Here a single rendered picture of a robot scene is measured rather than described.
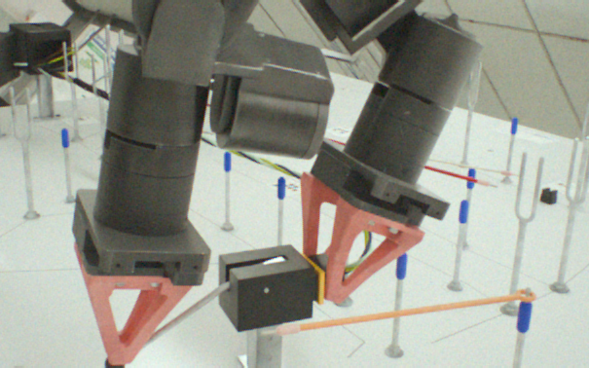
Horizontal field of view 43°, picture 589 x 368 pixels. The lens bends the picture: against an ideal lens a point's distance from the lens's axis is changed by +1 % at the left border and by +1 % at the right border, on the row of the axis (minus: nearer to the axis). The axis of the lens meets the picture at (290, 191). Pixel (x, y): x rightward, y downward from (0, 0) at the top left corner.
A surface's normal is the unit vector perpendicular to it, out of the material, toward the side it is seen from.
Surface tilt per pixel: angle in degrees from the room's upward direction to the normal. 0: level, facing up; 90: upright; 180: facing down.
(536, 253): 47
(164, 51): 123
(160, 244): 36
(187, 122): 88
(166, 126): 102
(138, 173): 114
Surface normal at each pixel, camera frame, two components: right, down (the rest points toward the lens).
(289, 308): 0.40, 0.33
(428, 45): -0.36, 0.01
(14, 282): 0.03, -0.94
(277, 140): 0.16, 0.69
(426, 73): -0.07, 0.15
